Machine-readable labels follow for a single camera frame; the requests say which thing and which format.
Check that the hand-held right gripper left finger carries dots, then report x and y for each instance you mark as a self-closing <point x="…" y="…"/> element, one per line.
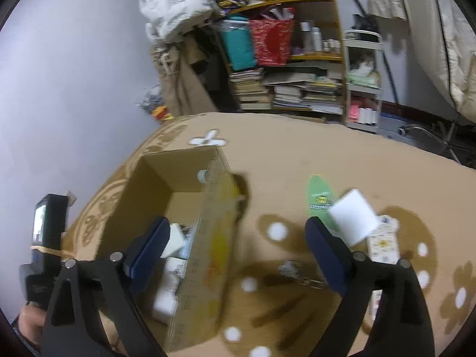
<point x="148" y="253"/>

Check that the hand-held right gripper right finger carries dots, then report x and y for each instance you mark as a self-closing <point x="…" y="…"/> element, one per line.
<point x="327" y="256"/>

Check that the white square charger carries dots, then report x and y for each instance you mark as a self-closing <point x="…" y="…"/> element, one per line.
<point x="173" y="240"/>

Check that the printed cardboard box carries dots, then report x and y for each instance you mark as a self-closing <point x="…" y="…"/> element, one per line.
<point x="208" y="267"/>

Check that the person's left hand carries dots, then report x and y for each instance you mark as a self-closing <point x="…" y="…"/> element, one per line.
<point x="31" y="323"/>

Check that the small white box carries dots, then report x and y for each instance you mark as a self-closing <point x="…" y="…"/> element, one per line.
<point x="165" y="305"/>
<point x="174" y="271"/>

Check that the white power adapter block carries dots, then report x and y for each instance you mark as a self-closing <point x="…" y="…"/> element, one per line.
<point x="353" y="219"/>

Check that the green paddle-shaped card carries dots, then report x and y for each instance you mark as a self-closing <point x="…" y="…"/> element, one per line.
<point x="319" y="197"/>

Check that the pink and white packet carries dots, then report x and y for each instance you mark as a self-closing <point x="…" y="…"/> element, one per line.
<point x="375" y="301"/>

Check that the beige floral rug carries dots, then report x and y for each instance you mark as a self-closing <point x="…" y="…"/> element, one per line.
<point x="297" y="148"/>

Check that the colourful litter pile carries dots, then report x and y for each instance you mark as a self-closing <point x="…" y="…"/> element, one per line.
<point x="156" y="104"/>

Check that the metal chair base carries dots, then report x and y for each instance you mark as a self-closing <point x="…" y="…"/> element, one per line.
<point x="427" y="134"/>

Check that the pile of books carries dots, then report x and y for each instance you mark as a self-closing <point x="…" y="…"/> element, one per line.
<point x="286" y="93"/>

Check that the green tissue pack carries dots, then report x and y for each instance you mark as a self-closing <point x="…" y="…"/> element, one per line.
<point x="362" y="80"/>

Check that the wooden bookshelf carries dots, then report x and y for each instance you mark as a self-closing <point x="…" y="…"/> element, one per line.
<point x="316" y="59"/>

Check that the white rolling cart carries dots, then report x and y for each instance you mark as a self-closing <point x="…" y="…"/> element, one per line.
<point x="362" y="59"/>

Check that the red patterned bag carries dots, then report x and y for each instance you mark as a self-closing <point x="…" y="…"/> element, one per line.
<point x="271" y="42"/>

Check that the teal bag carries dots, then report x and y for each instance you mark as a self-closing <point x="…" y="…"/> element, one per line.
<point x="238" y="42"/>

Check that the beige curtain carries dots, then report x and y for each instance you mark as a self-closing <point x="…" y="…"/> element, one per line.
<point x="446" y="44"/>

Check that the white puffer jacket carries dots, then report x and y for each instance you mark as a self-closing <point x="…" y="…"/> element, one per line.
<point x="171" y="3"/>

